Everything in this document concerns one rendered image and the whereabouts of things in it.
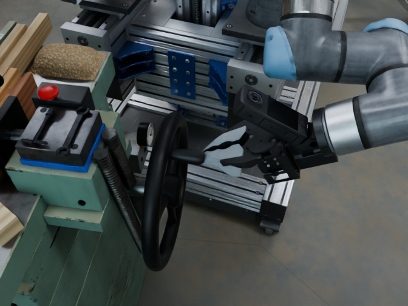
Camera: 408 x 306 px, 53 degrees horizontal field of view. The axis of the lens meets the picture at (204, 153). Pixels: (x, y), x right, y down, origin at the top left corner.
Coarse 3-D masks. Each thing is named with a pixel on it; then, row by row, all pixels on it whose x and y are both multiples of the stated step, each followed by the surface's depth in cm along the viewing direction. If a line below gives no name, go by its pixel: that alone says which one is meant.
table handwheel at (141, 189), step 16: (176, 112) 72; (160, 128) 65; (176, 128) 67; (160, 144) 63; (176, 144) 75; (160, 160) 62; (160, 176) 61; (176, 176) 74; (128, 192) 74; (144, 192) 61; (160, 192) 61; (176, 192) 72; (144, 208) 61; (160, 208) 68; (176, 208) 85; (144, 224) 61; (176, 224) 84; (144, 240) 62; (144, 256) 64; (160, 256) 68
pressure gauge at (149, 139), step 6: (138, 126) 101; (144, 126) 101; (150, 126) 103; (138, 132) 101; (144, 132) 101; (150, 132) 104; (138, 138) 101; (144, 138) 101; (150, 138) 104; (138, 144) 103; (144, 144) 102; (150, 144) 105
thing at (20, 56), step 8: (40, 16) 88; (48, 16) 89; (32, 24) 86; (40, 24) 86; (48, 24) 90; (32, 32) 84; (40, 32) 87; (48, 32) 90; (24, 40) 82; (32, 40) 84; (40, 40) 87; (16, 48) 81; (24, 48) 81; (32, 48) 84; (8, 56) 79; (16, 56) 79; (24, 56) 82; (32, 56) 85; (8, 64) 78; (16, 64) 79; (24, 64) 82; (0, 72) 76
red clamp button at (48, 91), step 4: (40, 88) 61; (44, 88) 60; (48, 88) 60; (52, 88) 60; (56, 88) 61; (40, 92) 60; (44, 92) 60; (48, 92) 60; (52, 92) 60; (56, 92) 60; (40, 96) 60; (44, 96) 60; (48, 96) 60; (52, 96) 60
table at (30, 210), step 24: (24, 72) 82; (96, 96) 81; (0, 192) 64; (24, 192) 64; (24, 216) 61; (48, 216) 64; (72, 216) 64; (96, 216) 64; (24, 240) 60; (0, 264) 56; (24, 264) 61; (0, 288) 55
